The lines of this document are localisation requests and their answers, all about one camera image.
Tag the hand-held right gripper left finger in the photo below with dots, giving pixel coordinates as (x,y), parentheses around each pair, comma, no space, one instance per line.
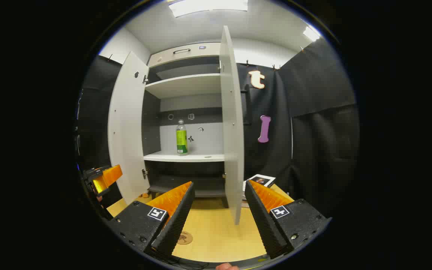
(178,213)

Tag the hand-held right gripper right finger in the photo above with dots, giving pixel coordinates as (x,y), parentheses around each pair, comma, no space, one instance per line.
(262,217)

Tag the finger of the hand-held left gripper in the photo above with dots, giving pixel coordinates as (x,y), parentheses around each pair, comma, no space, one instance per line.
(111,175)

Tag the green label bottle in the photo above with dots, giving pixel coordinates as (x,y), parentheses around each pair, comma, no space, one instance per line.
(181,140)

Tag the white and grey cabinet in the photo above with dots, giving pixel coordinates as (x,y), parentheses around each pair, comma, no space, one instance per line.
(197,85)

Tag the black backdrop cloth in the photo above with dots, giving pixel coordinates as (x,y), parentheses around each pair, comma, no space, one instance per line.
(313,131)

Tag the large ceiling light panel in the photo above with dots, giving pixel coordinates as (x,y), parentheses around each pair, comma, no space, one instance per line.
(208,6)

